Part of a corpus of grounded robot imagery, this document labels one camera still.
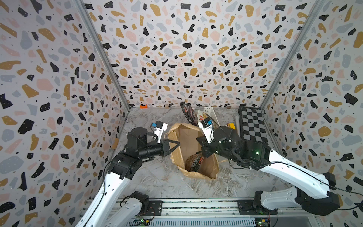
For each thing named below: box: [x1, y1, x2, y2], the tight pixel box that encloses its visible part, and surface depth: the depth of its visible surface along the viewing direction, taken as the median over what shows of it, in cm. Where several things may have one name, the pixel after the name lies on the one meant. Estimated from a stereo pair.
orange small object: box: [139, 104, 148, 109], surface depth 127 cm
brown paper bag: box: [164, 122, 220, 180], surface depth 64 cm
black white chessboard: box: [238, 105, 269, 144], surface depth 108 cm
